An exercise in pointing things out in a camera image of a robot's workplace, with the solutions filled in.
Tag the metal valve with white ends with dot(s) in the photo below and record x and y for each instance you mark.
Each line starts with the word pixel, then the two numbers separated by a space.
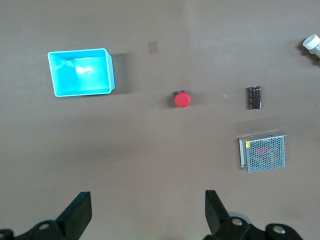
pixel 310 42

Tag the metal mesh power supply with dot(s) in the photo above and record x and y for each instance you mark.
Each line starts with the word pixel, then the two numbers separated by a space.
pixel 265 155

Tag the cyan plastic box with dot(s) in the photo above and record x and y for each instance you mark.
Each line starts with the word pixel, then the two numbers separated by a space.
pixel 82 72

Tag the red push button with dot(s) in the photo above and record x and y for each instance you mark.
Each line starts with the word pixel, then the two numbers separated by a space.
pixel 182 100

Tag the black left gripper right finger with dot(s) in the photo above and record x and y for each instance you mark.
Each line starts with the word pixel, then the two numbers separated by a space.
pixel 217 215

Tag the dark brown cylindrical capacitor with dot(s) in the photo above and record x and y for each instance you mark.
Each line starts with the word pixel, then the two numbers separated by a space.
pixel 255 98

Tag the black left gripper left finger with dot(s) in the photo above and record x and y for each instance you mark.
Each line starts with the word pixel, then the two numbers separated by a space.
pixel 75 215

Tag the brown tape patch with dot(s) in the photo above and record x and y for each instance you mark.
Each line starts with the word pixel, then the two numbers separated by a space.
pixel 153 47

